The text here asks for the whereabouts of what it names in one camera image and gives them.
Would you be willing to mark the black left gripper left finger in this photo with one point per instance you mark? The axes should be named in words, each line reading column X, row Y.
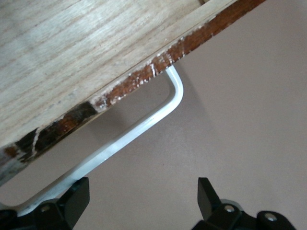
column 72, row 206

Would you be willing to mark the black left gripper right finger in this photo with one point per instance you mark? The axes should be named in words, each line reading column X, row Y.
column 209, row 203

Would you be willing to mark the light wood drawer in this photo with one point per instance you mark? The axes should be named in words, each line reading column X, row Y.
column 72, row 60

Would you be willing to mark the brown table mat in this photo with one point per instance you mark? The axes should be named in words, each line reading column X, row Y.
column 227, row 119

